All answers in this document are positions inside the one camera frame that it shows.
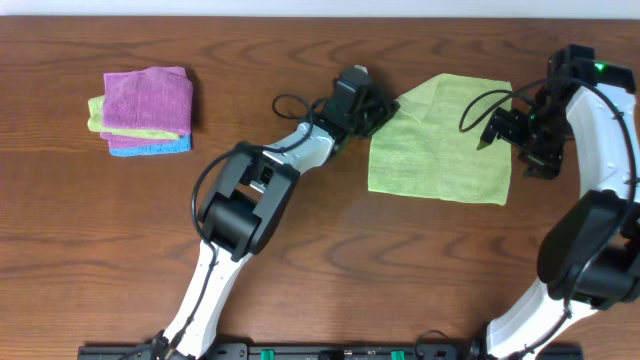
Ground light green cloth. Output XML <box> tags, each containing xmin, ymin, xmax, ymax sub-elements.
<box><xmin>368</xmin><ymin>73</ymin><xmax>512</xmax><ymax>205</ymax></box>

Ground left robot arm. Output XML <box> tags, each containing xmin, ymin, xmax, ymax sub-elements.
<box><xmin>151</xmin><ymin>84</ymin><xmax>400</xmax><ymax>359</ymax></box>

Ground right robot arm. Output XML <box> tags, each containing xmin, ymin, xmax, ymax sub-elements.
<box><xmin>462</xmin><ymin>44</ymin><xmax>639</xmax><ymax>359</ymax></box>

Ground blue folded cloth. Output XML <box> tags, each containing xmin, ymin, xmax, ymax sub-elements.
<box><xmin>109</xmin><ymin>136</ymin><xmax>192</xmax><ymax>157</ymax></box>

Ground purple folded cloth top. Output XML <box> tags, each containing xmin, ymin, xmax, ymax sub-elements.
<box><xmin>103</xmin><ymin>67</ymin><xmax>193</xmax><ymax>136</ymax></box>

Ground purple folded cloth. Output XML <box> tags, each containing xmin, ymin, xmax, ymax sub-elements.
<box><xmin>103</xmin><ymin>67</ymin><xmax>193</xmax><ymax>136</ymax></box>
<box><xmin>100</xmin><ymin>132</ymin><xmax>171</xmax><ymax>149</ymax></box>

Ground purple folded cloth lower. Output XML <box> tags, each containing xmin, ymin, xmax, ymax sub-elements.
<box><xmin>100</xmin><ymin>132</ymin><xmax>171</xmax><ymax>149</ymax></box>

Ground yellow-green folded cloth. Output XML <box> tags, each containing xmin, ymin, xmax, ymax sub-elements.
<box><xmin>87</xmin><ymin>95</ymin><xmax>180</xmax><ymax>140</ymax></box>

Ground left black cable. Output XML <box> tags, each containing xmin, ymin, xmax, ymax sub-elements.
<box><xmin>164</xmin><ymin>93</ymin><xmax>326</xmax><ymax>351</ymax></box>

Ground black cable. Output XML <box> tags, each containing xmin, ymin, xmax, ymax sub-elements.
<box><xmin>458</xmin><ymin>74</ymin><xmax>640</xmax><ymax>359</ymax></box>
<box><xmin>164</xmin><ymin>93</ymin><xmax>326</xmax><ymax>351</ymax></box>

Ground right black cable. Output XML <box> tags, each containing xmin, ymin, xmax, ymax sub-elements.
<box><xmin>458</xmin><ymin>74</ymin><xmax>640</xmax><ymax>359</ymax></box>

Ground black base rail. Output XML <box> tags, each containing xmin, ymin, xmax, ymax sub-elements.
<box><xmin>77</xmin><ymin>340</ymin><xmax>585</xmax><ymax>360</ymax></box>

